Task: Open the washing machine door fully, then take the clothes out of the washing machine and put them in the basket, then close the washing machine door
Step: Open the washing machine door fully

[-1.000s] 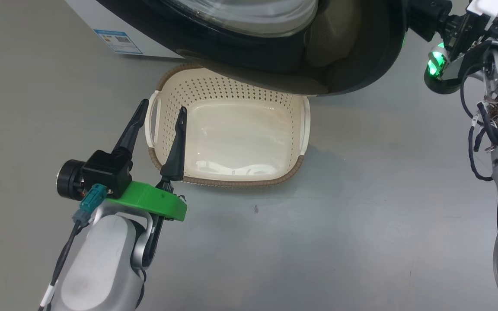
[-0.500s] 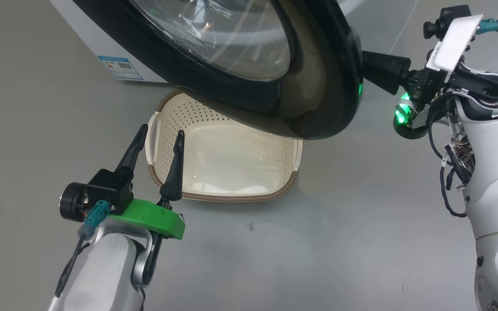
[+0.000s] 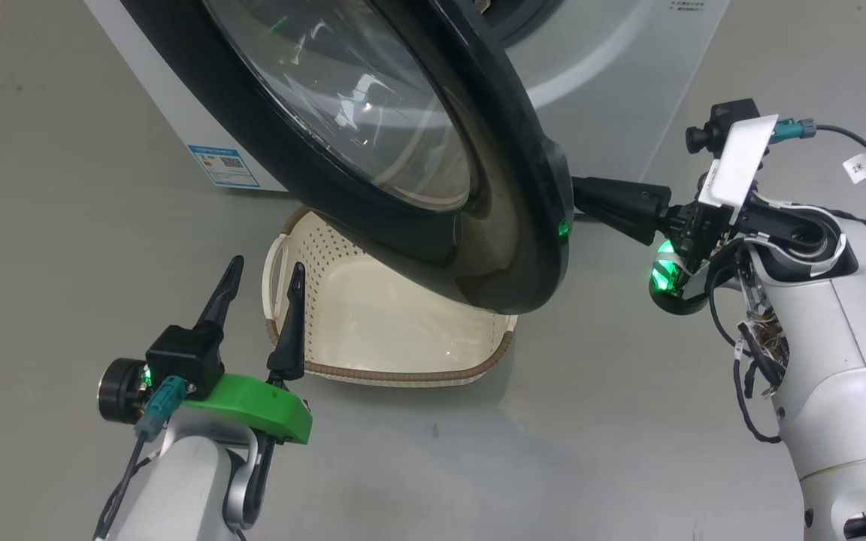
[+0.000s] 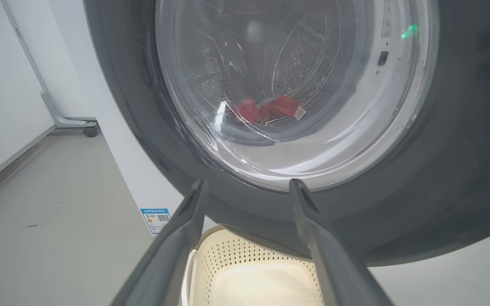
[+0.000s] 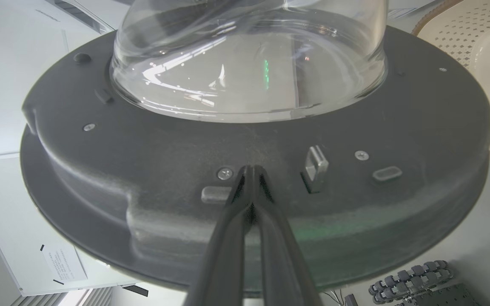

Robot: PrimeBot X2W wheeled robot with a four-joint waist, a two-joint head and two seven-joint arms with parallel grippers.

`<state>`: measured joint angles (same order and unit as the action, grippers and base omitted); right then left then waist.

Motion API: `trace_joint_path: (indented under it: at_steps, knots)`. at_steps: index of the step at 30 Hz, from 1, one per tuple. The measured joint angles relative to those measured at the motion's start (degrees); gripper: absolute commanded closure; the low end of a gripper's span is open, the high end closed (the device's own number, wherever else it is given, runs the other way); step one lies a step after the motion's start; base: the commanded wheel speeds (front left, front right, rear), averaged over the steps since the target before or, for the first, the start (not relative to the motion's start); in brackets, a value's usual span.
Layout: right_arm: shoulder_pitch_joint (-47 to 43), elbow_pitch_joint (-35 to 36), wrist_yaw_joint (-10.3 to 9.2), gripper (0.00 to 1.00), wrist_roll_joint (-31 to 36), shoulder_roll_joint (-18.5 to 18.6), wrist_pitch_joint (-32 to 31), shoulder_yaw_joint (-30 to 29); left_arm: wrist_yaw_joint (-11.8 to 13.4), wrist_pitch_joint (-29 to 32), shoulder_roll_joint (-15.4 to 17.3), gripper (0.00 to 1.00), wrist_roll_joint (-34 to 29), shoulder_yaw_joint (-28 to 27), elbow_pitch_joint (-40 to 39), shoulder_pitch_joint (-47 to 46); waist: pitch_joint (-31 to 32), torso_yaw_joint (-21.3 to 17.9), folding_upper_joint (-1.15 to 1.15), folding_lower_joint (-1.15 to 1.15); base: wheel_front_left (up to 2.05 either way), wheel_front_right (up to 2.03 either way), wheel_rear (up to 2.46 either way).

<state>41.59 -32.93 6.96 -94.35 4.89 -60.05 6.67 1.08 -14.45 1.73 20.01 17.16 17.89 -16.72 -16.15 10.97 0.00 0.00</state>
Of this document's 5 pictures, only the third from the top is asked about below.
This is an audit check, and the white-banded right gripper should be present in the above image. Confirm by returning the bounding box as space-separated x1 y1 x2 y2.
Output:
573 115 778 316

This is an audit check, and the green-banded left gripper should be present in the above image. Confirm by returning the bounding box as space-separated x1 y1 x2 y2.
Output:
98 255 313 446

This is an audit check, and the black glass washing machine door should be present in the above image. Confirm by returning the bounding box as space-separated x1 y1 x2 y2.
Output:
119 0 575 315

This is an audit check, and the white front-load washing machine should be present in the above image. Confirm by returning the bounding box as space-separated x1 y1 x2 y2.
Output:
83 0 731 192

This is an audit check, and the cream perforated laundry basket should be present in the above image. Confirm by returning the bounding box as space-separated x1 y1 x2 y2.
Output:
262 207 518 388

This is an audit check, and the blue energy label sticker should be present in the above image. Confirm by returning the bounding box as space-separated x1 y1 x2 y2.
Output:
187 144 261 189

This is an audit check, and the teal cable connector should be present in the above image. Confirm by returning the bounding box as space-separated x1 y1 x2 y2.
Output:
135 378 187 440
771 116 817 144

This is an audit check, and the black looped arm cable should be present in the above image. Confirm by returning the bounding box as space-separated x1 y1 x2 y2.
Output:
707 240 783 446

